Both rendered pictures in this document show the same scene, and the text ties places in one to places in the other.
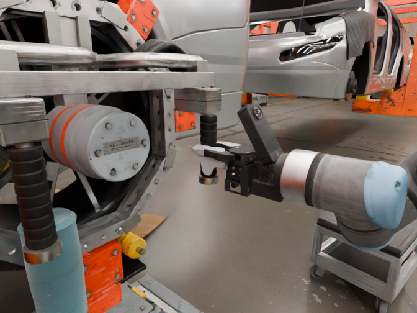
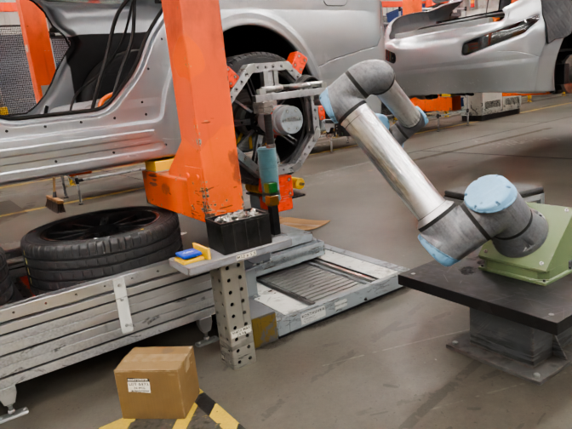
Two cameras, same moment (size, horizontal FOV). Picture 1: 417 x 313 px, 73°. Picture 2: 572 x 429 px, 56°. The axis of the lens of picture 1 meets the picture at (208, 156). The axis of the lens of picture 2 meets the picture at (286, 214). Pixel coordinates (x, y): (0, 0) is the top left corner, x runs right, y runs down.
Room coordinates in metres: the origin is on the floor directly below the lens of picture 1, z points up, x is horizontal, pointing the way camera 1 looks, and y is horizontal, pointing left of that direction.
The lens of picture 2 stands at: (-1.96, -0.52, 1.02)
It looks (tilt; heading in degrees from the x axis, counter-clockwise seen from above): 14 degrees down; 17
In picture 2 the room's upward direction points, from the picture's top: 6 degrees counter-clockwise
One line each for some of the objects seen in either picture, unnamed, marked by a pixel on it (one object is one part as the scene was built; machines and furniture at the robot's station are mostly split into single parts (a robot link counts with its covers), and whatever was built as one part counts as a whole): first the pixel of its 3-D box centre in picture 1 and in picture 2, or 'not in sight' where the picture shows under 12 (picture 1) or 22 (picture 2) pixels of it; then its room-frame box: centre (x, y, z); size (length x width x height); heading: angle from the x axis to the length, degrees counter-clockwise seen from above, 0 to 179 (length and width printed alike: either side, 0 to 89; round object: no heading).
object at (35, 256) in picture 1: (34, 199); (269, 129); (0.32, 0.22, 0.83); 0.04 x 0.04 x 0.16
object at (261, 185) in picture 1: (258, 170); (346, 126); (0.51, -0.09, 0.80); 0.12 x 0.08 x 0.09; 51
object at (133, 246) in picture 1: (113, 233); (287, 181); (0.76, 0.29, 0.51); 0.29 x 0.06 x 0.06; 50
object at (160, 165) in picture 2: not in sight; (163, 163); (0.33, 0.76, 0.71); 0.14 x 0.14 x 0.05; 50
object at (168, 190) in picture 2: not in sight; (178, 168); (0.22, 0.63, 0.69); 0.52 x 0.17 x 0.35; 50
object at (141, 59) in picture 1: (142, 45); (299, 78); (0.60, 0.13, 1.03); 0.19 x 0.18 x 0.11; 50
